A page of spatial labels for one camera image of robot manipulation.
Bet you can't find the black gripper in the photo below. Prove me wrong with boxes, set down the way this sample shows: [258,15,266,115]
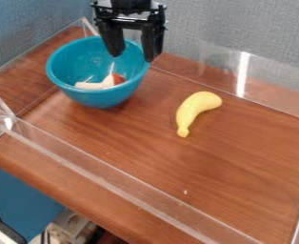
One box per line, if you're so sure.
[92,0,167,62]

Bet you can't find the blue plastic bowl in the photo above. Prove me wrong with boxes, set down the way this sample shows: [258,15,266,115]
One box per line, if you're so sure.
[46,36,150,109]

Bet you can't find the yellow toy banana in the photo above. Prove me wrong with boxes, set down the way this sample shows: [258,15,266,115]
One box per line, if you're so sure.
[176,91,223,137]

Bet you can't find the white object under table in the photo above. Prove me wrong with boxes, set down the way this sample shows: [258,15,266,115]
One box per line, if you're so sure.
[28,209,98,244]

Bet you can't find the white and brown toy mushroom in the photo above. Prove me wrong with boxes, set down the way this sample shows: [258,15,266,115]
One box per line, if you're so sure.
[75,73,126,91]

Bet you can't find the clear acrylic barrier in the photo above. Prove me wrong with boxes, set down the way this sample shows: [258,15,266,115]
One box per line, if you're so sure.
[0,19,299,244]

